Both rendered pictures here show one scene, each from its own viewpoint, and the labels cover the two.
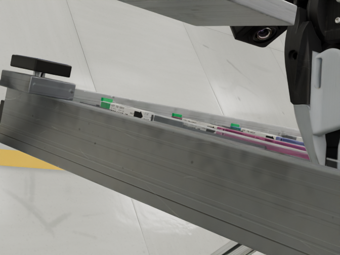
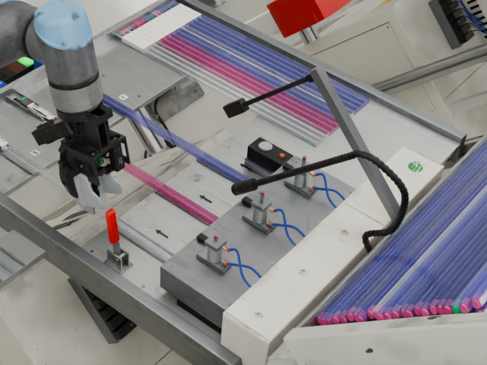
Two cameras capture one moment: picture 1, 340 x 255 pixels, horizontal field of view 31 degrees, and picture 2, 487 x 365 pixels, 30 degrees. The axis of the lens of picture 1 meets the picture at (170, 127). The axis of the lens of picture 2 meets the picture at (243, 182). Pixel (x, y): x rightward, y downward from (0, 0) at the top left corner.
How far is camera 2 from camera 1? 1.20 m
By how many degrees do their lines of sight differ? 41
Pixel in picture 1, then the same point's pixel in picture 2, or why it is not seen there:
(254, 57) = not seen: outside the picture
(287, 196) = (69, 261)
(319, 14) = (72, 164)
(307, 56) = (71, 181)
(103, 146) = not seen: outside the picture
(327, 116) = (87, 201)
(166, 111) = (16, 87)
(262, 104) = not seen: outside the picture
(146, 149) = (9, 219)
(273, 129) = (101, 39)
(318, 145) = (88, 207)
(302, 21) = (64, 167)
